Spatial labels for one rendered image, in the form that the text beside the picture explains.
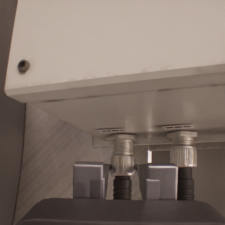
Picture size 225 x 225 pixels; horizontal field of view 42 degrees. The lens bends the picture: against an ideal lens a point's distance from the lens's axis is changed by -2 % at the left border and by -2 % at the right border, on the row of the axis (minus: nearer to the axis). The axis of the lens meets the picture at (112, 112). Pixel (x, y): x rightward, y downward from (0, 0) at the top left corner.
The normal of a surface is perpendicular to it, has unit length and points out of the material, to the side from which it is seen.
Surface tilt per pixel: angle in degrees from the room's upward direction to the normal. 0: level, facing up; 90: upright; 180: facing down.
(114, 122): 132
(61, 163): 90
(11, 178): 46
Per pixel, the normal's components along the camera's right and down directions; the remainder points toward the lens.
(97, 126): -0.02, 0.96
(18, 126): 0.94, -0.11
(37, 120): -0.34, -0.26
